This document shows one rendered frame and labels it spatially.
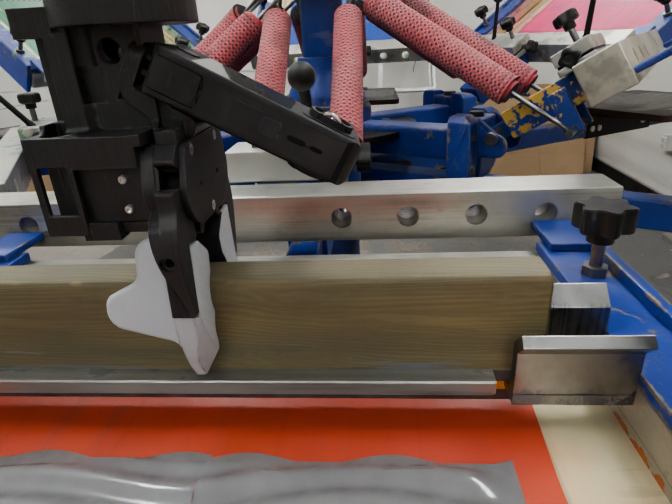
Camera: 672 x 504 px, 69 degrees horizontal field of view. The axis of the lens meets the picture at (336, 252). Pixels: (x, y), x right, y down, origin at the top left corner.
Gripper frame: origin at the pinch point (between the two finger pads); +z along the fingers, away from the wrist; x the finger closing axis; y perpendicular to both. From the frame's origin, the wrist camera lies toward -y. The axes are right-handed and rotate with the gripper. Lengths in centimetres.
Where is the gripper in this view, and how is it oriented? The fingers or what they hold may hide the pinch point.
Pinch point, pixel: (221, 335)
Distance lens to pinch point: 33.7
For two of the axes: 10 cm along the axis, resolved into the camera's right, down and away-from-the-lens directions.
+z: 0.5, 9.1, 4.0
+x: -0.7, 4.1, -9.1
